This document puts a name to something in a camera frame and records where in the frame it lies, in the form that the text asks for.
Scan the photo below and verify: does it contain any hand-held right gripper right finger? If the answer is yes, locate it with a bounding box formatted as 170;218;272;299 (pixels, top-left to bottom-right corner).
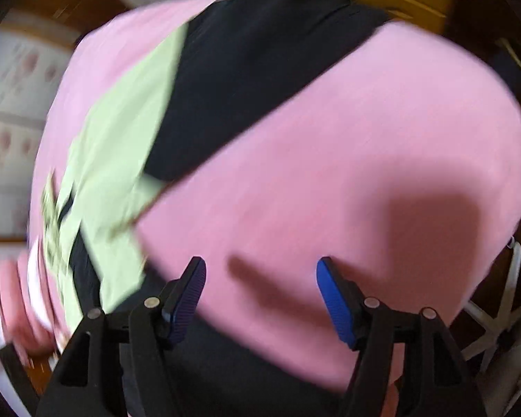
316;256;488;417

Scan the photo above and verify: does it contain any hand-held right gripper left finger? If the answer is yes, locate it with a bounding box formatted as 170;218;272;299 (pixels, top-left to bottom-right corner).
35;256;207;417

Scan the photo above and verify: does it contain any green and black garment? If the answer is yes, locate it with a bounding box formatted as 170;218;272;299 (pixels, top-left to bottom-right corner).
41;0;391;417

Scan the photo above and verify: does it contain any pink bed sheet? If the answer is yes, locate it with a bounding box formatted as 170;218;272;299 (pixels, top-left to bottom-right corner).
28;0;521;417

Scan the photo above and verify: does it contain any pink and white pillow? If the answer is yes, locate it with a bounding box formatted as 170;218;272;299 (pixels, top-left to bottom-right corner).
0;239;76;359

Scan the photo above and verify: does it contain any white chair base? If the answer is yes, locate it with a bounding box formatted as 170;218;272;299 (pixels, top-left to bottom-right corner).
458;237;521;376

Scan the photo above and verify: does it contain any floral sliding door wardrobe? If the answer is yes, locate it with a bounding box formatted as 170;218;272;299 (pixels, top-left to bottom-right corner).
0;9;85;244

